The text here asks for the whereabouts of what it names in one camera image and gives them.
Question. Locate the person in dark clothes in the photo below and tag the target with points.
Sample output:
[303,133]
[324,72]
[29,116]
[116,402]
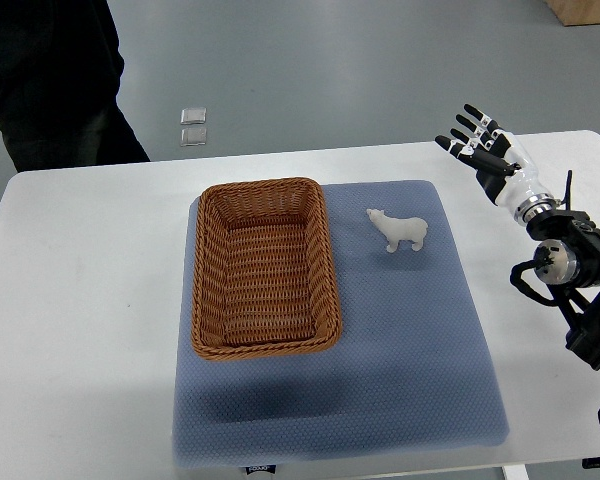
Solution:
[60,74]

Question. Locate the white toy polar bear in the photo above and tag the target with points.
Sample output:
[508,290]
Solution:
[395,230]

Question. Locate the blue textured mat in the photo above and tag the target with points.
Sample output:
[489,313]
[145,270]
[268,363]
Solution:
[410,371]

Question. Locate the wooden box corner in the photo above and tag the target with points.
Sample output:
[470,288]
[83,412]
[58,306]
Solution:
[576,12]

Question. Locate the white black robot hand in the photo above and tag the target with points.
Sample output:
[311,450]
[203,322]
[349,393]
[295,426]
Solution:
[503,167]

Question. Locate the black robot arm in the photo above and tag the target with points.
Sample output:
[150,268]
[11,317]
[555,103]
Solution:
[564,271]

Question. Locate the brown wicker basket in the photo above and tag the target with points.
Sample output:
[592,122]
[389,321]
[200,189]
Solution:
[264,281]

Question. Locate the upper metal floor plate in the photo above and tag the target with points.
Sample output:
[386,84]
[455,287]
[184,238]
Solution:
[193,116]

